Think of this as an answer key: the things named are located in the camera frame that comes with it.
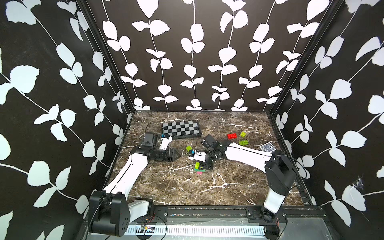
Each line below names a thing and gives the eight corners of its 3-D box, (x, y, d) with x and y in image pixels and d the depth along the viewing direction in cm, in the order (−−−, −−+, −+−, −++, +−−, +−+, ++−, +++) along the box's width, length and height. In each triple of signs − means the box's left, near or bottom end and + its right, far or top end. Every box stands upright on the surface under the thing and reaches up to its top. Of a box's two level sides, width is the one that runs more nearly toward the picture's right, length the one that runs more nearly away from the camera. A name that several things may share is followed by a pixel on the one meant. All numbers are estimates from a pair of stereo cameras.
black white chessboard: (161, 139, 106) (161, 136, 103) (162, 124, 114) (161, 121, 112) (200, 136, 108) (200, 133, 105) (198, 122, 117) (198, 119, 114)
